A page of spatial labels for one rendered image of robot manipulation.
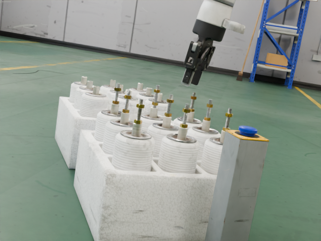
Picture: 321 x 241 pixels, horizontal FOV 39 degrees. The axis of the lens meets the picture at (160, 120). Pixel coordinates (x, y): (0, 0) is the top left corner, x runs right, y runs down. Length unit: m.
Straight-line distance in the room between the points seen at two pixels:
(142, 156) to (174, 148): 0.08
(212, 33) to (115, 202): 0.44
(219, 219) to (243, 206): 0.06
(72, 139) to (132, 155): 0.52
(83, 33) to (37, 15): 0.89
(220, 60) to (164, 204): 6.51
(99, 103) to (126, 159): 0.54
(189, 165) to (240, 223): 0.19
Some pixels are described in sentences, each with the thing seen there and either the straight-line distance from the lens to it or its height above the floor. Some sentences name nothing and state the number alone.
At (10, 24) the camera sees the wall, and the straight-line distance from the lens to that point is 8.54.
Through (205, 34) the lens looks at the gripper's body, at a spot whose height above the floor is 0.51.
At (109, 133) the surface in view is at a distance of 1.16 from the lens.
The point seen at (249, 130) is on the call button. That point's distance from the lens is 0.96.
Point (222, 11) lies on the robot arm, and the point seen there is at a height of 0.57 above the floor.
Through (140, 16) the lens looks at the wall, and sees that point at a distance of 7.71.
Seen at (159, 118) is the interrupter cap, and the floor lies 0.25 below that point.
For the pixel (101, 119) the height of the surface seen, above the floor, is 0.24.
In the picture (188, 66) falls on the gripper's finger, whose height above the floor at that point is 0.43.
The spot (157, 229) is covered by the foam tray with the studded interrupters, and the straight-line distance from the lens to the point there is 1.09.
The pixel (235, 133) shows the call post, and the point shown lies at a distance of 0.98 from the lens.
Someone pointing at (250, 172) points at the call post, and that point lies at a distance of 0.98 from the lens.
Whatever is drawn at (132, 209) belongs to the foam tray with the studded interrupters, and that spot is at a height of 0.10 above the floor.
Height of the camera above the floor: 0.50
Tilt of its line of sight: 11 degrees down
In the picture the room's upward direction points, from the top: 9 degrees clockwise
